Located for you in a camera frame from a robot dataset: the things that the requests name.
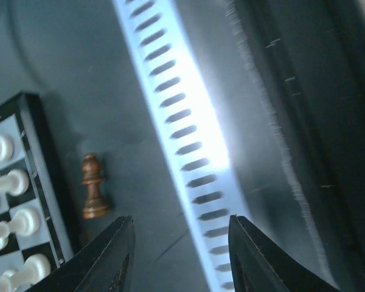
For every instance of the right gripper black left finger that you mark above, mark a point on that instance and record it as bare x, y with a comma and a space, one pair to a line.
104, 264

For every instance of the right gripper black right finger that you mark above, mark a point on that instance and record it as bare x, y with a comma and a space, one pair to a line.
258, 264

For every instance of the dark bishop chess piece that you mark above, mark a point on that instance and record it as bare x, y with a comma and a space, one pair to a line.
95, 204

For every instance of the black aluminium frame rail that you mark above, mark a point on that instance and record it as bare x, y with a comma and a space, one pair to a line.
310, 56

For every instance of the grey slotted cable duct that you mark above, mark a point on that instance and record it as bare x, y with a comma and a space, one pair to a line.
188, 130

